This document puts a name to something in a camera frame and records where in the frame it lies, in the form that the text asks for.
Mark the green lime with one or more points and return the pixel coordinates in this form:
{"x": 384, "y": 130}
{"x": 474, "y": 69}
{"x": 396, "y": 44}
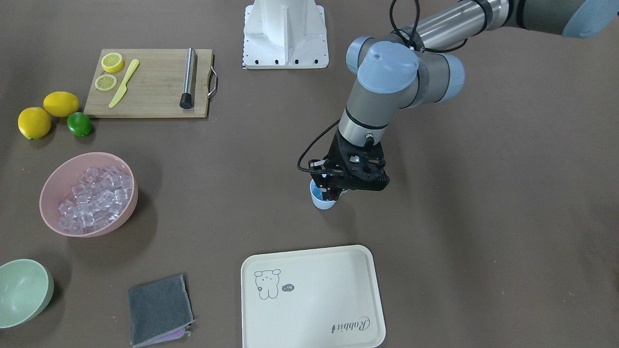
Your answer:
{"x": 79, "y": 124}

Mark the cream rabbit tray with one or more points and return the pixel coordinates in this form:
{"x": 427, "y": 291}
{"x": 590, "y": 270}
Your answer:
{"x": 315, "y": 298}

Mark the lemon slice lower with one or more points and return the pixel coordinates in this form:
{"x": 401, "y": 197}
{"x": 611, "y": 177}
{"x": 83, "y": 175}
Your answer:
{"x": 105, "y": 82}

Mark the grey folded cloth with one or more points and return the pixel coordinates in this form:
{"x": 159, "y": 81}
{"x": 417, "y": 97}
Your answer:
{"x": 160, "y": 311}

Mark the light blue cup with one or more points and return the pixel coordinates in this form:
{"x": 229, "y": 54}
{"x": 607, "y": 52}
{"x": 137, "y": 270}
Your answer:
{"x": 318, "y": 196}

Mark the bamboo cutting board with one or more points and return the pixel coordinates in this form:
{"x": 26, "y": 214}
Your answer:
{"x": 155, "y": 88}

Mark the yellow lemon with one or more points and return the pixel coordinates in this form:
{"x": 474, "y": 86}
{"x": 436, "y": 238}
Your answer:
{"x": 61, "y": 104}
{"x": 34, "y": 123}

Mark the steel muddler black tip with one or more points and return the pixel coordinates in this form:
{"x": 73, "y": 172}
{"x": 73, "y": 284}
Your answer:
{"x": 187, "y": 96}

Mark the pile of clear ice cubes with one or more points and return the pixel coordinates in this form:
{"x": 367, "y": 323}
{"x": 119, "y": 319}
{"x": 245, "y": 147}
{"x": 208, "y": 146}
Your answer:
{"x": 96, "y": 201}

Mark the mint green bowl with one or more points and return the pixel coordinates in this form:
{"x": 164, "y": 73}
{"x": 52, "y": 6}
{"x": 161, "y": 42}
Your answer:
{"x": 26, "y": 288}

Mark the pink bowl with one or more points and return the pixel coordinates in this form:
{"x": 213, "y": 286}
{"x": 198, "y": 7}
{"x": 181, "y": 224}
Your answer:
{"x": 60, "y": 181}

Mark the lemon slice upper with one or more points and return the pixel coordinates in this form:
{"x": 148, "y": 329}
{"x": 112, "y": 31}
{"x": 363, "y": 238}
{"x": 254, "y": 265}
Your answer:
{"x": 112, "y": 62}

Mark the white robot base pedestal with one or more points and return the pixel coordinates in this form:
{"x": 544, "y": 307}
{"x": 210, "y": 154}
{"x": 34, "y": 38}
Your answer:
{"x": 285, "y": 34}

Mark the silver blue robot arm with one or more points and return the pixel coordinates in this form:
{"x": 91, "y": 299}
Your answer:
{"x": 413, "y": 65}

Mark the yellow plastic knife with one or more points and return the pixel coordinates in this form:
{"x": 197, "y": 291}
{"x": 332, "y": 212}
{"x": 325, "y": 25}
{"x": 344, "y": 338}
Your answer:
{"x": 122, "y": 88}

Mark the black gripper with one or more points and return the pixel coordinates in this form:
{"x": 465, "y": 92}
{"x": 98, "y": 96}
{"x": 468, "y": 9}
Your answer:
{"x": 332, "y": 192}

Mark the lemon slice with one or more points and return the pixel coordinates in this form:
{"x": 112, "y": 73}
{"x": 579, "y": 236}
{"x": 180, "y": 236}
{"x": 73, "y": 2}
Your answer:
{"x": 105, "y": 82}
{"x": 112, "y": 62}

